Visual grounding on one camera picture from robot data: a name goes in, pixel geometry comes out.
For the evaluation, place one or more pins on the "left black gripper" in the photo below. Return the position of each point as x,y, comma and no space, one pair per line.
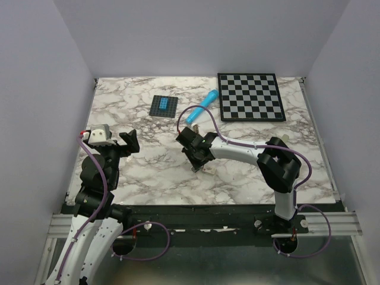
131,139

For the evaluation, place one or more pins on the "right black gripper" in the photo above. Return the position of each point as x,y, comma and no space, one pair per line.
194,164

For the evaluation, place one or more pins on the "white staple box sleeve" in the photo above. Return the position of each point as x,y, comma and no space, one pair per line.
209,170

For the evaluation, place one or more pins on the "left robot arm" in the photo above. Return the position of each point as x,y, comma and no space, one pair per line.
96,221

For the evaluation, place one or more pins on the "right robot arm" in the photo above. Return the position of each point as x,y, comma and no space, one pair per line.
278,165

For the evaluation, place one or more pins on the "dark grey lego baseplate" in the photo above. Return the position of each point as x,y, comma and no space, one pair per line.
171,107

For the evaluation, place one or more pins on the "blue lego brick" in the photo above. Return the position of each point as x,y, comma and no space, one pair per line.
163,103

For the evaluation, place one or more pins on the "blue marker pen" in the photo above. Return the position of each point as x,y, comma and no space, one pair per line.
209,99

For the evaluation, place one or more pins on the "black white chessboard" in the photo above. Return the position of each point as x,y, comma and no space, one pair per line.
250,97

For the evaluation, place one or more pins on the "cream plastic piece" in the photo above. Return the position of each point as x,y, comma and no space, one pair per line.
285,138

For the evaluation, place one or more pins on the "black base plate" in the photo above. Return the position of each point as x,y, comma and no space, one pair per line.
214,225

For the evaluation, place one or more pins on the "aluminium rail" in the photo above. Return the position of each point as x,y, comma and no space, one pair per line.
341,224

